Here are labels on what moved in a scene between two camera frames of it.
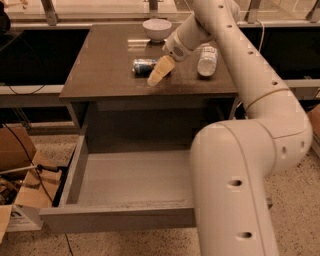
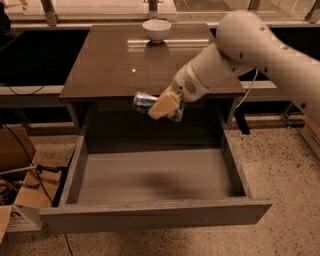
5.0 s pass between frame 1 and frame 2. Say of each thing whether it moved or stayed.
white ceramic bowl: stayed
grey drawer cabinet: stayed
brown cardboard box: stayed
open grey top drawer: stayed
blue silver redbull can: moved
